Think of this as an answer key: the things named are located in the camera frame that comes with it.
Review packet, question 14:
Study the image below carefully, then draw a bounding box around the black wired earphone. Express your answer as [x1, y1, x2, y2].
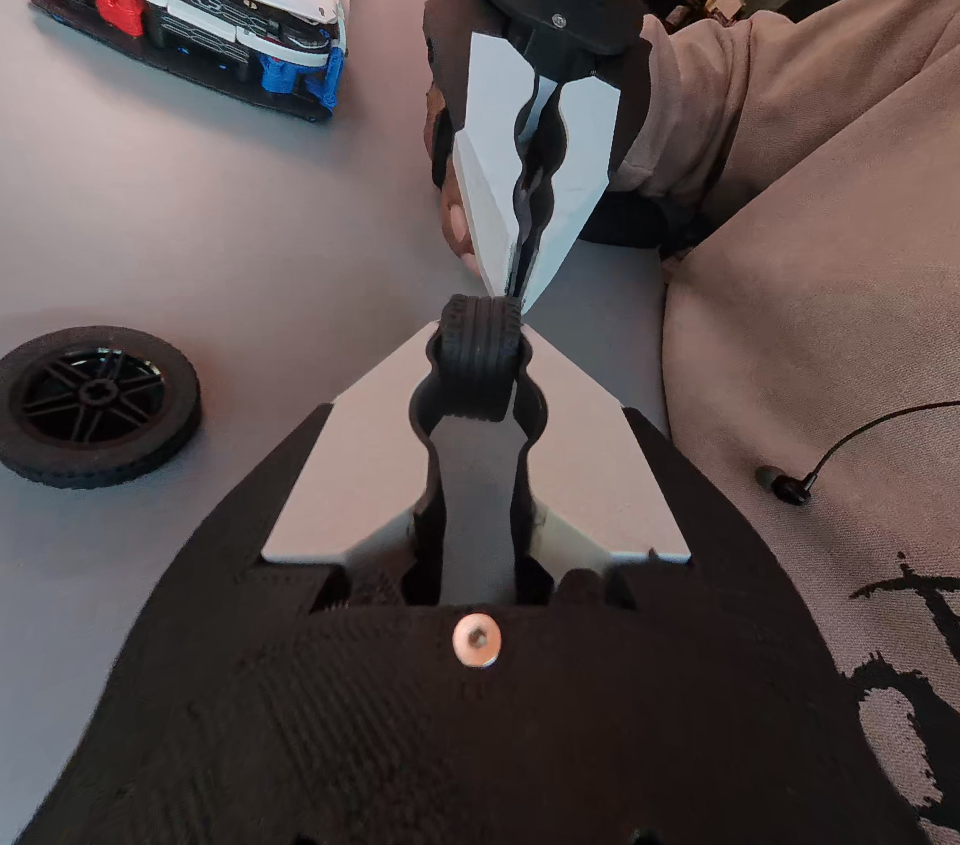
[753, 401, 960, 507]

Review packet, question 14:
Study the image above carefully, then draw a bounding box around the black toy wheel rim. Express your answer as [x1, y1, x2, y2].
[11, 348, 168, 447]

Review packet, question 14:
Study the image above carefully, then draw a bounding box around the person's right forearm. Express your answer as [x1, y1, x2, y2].
[611, 0, 960, 205]

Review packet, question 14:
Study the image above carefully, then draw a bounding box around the person's right hand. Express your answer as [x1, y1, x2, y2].
[422, 83, 483, 280]

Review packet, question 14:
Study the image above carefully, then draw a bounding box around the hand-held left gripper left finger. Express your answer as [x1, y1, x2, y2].
[261, 322, 449, 580]

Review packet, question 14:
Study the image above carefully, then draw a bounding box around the person in beige hoodie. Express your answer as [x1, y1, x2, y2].
[663, 132, 960, 845]

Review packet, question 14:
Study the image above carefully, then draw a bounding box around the black rubber toy tyre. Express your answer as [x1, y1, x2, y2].
[438, 293, 524, 422]
[0, 326, 202, 490]

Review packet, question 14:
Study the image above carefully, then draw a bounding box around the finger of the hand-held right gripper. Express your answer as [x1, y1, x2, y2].
[519, 74, 624, 317]
[452, 31, 541, 299]

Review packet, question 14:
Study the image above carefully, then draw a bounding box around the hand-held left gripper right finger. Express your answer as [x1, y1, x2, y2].
[513, 323, 693, 584]

